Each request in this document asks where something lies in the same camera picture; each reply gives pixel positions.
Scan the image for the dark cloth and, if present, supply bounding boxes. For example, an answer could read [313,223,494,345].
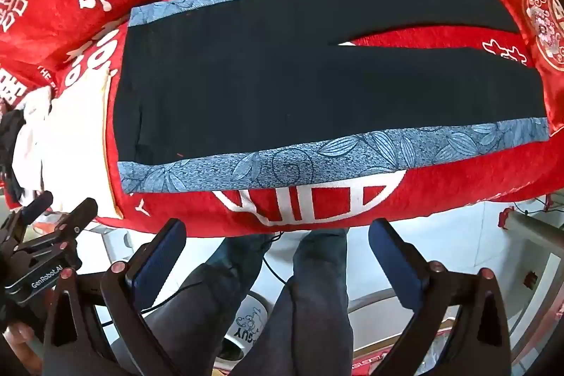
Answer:
[0,107,28,201]

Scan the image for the person's left hand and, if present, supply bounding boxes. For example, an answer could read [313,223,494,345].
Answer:
[0,321,43,369]

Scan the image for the red embroidered pillow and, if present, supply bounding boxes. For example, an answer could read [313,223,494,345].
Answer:
[489,0,564,130]

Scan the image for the black cable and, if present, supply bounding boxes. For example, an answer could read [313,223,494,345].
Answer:
[260,230,292,286]

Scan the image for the person's right leg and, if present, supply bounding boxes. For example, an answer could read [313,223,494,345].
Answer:
[229,228,353,376]

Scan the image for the metal rail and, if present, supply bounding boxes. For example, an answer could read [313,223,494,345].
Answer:
[507,211,564,259]

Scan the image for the white cloth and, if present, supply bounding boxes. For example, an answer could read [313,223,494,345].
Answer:
[12,86,56,201]

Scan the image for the red hanging ornament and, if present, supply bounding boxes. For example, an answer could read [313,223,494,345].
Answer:
[497,203,517,229]

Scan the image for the black pants with blue stripes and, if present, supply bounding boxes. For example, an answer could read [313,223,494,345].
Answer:
[114,0,550,195]

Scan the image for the red printed blanket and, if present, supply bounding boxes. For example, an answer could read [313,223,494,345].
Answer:
[53,0,564,236]

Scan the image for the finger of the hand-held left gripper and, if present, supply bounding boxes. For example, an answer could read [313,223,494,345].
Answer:
[12,190,54,228]
[46,197,99,245]

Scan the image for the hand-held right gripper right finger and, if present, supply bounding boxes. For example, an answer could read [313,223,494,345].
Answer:
[368,218,514,376]

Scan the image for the person's legs grey jeans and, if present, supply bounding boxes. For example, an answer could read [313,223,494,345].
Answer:
[145,229,276,376]

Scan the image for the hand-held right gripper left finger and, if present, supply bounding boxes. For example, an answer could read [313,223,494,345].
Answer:
[42,218,188,376]

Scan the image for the white printed slipper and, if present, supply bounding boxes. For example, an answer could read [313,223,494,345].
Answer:
[219,292,276,363]

